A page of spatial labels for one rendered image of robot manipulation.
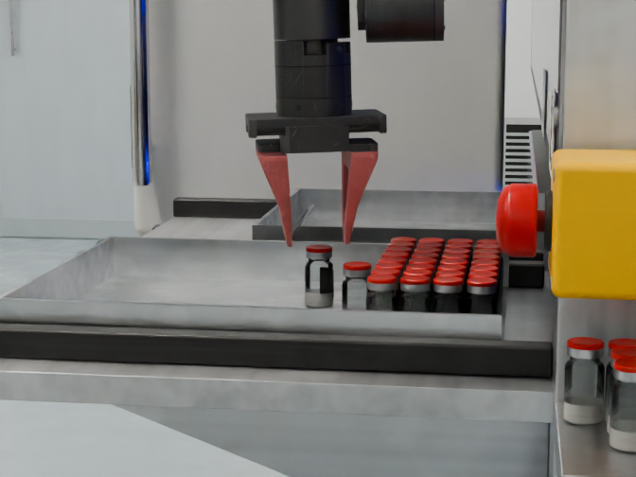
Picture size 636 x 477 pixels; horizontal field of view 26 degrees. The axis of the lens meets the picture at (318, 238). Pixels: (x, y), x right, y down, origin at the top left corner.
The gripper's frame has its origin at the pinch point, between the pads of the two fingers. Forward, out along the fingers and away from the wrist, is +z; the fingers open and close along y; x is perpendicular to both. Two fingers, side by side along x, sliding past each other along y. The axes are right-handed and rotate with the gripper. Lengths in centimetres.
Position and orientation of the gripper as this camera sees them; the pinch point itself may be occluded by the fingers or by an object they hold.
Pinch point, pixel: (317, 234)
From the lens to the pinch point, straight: 105.3
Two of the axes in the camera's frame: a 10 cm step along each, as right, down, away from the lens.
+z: 0.3, 9.9, 1.7
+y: 10.0, -0.4, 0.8
